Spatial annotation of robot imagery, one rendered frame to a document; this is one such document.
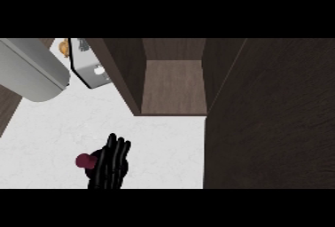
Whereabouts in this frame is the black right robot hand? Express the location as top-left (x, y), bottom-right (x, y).
top-left (87, 132), bottom-right (133, 190)

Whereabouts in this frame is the dark wine bottle, red cap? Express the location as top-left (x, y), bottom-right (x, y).
top-left (75, 149), bottom-right (106, 181)

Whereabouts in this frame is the open brown wooden cabinet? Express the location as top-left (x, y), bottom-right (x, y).
top-left (84, 37), bottom-right (248, 117)

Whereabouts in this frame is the dark brown cabinet door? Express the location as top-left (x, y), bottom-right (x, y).
top-left (202, 37), bottom-right (335, 190)

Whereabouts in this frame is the brown wooden panel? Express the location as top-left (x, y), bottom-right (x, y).
top-left (0, 84), bottom-right (24, 138)

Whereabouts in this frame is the silver appliance with black rim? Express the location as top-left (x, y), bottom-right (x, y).
top-left (67, 37), bottom-right (114, 90)

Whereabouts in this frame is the pale grey rounded appliance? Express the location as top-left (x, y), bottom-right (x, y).
top-left (0, 37), bottom-right (72, 103)

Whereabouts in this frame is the small orange-yellow object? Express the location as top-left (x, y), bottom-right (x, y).
top-left (58, 38), bottom-right (71, 59)

